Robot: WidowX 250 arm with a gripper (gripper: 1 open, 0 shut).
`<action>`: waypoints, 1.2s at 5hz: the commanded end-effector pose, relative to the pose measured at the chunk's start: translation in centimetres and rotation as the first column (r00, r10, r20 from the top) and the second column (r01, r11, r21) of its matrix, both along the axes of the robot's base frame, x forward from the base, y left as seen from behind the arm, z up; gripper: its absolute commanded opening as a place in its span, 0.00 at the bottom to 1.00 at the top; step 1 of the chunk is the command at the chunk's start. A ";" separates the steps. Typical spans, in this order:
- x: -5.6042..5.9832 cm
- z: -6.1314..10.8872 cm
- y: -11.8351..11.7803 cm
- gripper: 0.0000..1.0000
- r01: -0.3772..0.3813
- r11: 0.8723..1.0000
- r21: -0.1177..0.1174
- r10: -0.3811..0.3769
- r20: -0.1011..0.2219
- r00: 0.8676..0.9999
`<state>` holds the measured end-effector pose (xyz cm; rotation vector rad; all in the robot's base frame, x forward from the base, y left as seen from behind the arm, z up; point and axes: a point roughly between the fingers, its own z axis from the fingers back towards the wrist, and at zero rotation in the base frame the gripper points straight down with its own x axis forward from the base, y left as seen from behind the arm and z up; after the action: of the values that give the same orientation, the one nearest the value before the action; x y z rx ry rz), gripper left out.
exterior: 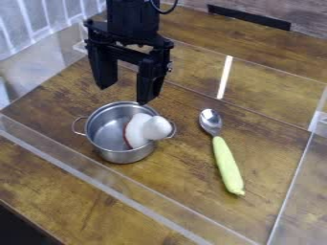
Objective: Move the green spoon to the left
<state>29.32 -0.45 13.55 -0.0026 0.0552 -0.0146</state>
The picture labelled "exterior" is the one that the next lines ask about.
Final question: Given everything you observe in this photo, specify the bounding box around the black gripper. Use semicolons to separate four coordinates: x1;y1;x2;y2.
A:
85;19;174;105

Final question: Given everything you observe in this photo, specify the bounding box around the green handled metal spoon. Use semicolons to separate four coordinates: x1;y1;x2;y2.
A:
199;108;246;196

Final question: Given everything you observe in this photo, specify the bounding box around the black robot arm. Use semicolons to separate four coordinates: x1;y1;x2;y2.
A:
85;0;175;104

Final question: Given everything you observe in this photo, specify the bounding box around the clear acrylic triangle stand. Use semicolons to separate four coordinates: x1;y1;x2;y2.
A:
74;41;87;54

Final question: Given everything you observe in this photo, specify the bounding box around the small steel pot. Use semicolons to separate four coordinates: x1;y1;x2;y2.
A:
71;100;178;165

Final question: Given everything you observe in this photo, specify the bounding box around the white toy mushroom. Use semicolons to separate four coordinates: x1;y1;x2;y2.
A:
125;113;173;148

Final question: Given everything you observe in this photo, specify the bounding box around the black bar on table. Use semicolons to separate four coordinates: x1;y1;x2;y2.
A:
207;4;292;31

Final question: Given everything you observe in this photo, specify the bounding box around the black cable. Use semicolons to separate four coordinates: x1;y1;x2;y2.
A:
150;0;181;15

